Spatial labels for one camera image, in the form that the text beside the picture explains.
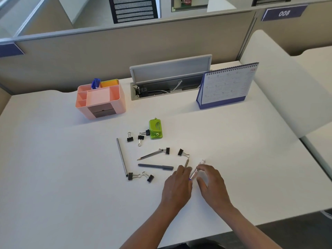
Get person's right hand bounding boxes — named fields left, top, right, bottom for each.
left=196, top=164, right=234, bottom=213

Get person's left hand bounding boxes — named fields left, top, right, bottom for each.
left=161, top=165, right=193, bottom=213

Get clear pen with purple tip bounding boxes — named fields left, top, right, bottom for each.
left=188, top=159, right=206, bottom=181

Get person's right forearm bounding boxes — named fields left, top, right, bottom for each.
left=213, top=204, right=284, bottom=249

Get person's left forearm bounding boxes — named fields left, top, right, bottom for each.
left=119, top=202, right=186, bottom=249

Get dark grey capped pen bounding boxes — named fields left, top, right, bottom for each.
left=138, top=164, right=174, bottom=170

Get grey sharpened pencil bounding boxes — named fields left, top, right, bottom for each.
left=137, top=149, right=164, bottom=161

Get green plastic stapler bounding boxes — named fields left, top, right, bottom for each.
left=149, top=118, right=163, bottom=140

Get long grey pencil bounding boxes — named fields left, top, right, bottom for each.
left=116, top=138, right=128, bottom=177

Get group of black binder clips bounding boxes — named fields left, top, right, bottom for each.
left=126, top=129, right=190, bottom=183

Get blue desk calendar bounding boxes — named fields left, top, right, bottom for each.
left=196, top=62, right=259, bottom=110

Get pink desk organizer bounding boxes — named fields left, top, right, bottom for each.
left=75, top=79, right=126, bottom=120

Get yellow sticky notes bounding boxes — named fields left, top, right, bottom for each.
left=100, top=79, right=119, bottom=88

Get beige cubicle partition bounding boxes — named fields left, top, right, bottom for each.
left=0, top=5, right=332, bottom=96

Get large black striped panel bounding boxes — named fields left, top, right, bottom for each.
left=108, top=0, right=159, bottom=25

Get blue number sign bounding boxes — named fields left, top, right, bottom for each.
left=261, top=5, right=309, bottom=22

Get small black striped panel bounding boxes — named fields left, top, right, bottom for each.
left=251, top=0, right=293, bottom=7

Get blue partition label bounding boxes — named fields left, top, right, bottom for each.
left=0, top=43, right=25, bottom=58

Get grey cable tray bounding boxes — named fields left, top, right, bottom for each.
left=130, top=74, right=205, bottom=101

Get white cable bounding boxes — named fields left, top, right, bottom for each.
left=170, top=80, right=183, bottom=93

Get grey cable box lid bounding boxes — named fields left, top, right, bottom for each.
left=129, top=54, right=213, bottom=85

